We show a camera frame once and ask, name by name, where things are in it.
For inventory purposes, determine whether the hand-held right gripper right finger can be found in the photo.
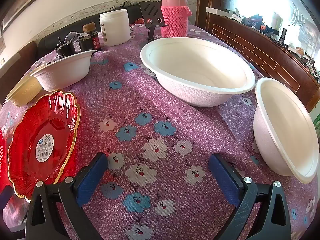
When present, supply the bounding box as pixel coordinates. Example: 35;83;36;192
209;153;292;240

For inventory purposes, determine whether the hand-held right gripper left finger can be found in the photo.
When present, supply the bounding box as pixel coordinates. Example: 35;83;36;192
25;152;108;240

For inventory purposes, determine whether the small white paper bowl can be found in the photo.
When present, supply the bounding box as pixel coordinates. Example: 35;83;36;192
253;77;320;183
33;50;97;92

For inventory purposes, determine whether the large white paper bowl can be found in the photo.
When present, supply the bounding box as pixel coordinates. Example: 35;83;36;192
140;38;256;107

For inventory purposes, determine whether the red gold-rimmed plastic plate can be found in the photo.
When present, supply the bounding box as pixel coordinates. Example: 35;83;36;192
7;91;81;201

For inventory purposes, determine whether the purple floral tablecloth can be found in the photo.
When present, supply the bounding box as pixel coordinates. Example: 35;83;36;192
0;24;320;240

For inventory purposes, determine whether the red glass plate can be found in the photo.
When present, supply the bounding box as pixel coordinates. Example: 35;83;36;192
0;126;5;188

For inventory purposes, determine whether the beige plastic bowl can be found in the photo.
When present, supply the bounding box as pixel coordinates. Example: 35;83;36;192
5;65;45;108

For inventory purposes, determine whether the small black gadget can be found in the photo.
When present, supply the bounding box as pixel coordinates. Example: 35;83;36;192
56;39;75;60

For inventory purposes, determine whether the wooden brick-pattern sideboard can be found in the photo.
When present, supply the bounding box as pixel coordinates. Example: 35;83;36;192
206;11;320;113

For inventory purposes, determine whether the dark bottle with brown cap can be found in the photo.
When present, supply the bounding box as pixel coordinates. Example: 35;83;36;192
83;22;102;52

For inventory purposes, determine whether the brown armchair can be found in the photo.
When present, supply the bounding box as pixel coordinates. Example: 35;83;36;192
0;41;38;105

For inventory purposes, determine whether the black sofa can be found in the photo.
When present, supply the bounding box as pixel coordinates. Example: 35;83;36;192
36;4;145;55

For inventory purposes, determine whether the white plastic jar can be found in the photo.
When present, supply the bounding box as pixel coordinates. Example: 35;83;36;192
99;9;131;46

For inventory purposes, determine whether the white flat box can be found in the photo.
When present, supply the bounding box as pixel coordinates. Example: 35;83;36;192
206;7;237;15

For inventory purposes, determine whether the pink thermos with knitted sleeve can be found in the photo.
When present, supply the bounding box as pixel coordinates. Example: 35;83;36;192
161;0;192;38

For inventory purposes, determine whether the black phone stand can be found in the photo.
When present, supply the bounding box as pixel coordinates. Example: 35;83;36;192
139;1;169;43

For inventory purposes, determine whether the framed wall picture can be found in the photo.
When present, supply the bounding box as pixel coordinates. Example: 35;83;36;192
0;0;68;35

